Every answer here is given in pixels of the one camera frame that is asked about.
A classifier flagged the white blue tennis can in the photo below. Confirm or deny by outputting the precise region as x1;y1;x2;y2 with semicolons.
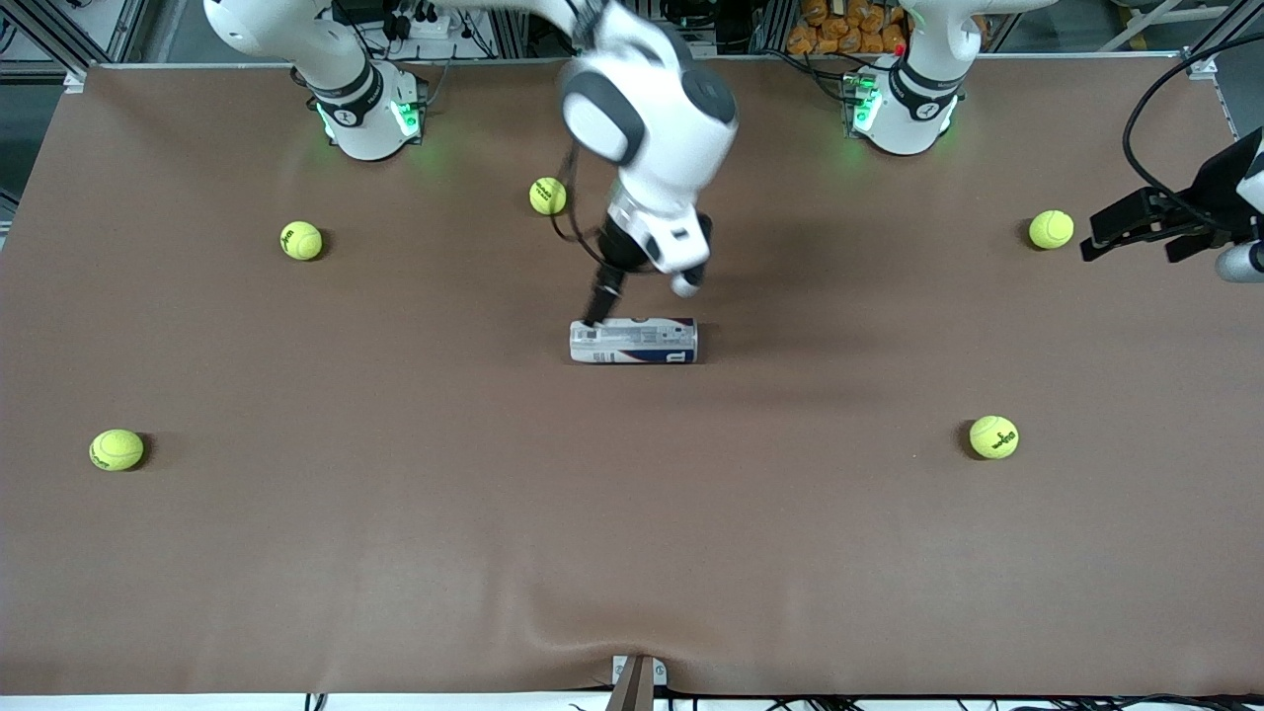
570;317;698;364

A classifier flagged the white slanted bar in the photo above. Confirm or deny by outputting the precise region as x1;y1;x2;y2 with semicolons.
1101;0;1235;52

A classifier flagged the brown table cloth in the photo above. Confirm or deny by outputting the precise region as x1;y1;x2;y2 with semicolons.
0;54;1264;697

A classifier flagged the white power strip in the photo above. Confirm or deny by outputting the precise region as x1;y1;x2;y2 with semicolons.
390;10;455;45

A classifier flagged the pile of orange objects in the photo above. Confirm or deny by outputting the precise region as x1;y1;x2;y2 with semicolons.
787;0;909;55

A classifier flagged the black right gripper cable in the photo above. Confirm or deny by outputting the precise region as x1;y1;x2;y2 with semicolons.
548;143;618;263

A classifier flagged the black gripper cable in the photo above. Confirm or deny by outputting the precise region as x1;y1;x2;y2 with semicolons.
1123;35;1264;223
548;143;618;263

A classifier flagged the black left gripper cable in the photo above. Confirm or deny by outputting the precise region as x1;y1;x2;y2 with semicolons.
1123;35;1264;223

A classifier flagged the slanted aluminium frame profile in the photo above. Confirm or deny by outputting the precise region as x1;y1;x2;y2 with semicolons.
0;0;149;68
1180;0;1264;75

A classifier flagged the grey metal bracket plate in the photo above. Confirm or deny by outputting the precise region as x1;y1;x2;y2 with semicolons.
611;654;669;688

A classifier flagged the brown camera post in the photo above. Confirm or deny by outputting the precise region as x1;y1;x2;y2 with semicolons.
605;658;655;711

